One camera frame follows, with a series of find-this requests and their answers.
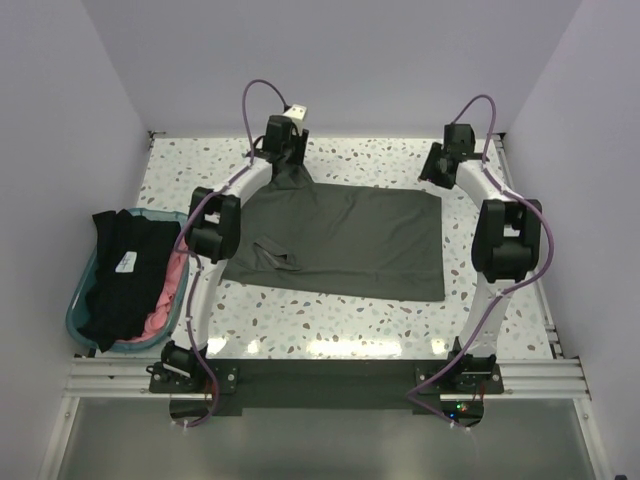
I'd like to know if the dark grey t shirt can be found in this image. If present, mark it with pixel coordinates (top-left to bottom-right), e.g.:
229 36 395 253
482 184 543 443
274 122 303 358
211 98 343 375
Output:
223 167 445 302

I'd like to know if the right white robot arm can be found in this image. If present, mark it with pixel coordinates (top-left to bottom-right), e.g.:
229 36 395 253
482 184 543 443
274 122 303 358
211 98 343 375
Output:
419 123 541 393

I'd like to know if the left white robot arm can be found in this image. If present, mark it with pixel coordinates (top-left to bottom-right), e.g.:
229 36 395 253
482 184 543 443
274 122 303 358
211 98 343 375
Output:
161 104 308 392

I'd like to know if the black t shirt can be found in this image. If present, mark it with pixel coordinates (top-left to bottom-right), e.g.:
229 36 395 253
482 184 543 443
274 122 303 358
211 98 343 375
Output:
77 210 181 352

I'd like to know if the pink t shirt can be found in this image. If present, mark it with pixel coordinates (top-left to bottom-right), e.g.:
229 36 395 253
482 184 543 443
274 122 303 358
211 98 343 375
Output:
139 252 187 341

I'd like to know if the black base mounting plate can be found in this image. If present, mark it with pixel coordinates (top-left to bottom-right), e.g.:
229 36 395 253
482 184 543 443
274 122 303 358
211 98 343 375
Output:
146 359 505 426

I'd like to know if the teal plastic laundry basket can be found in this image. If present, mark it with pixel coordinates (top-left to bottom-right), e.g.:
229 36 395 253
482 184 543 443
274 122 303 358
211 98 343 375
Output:
66 208 188 353

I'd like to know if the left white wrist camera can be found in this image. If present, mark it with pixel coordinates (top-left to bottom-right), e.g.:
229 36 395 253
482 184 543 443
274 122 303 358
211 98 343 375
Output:
283 104 308 129

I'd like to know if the aluminium rail frame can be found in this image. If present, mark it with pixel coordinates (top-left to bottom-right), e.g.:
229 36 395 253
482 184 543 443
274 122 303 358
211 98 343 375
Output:
38 319 616 480

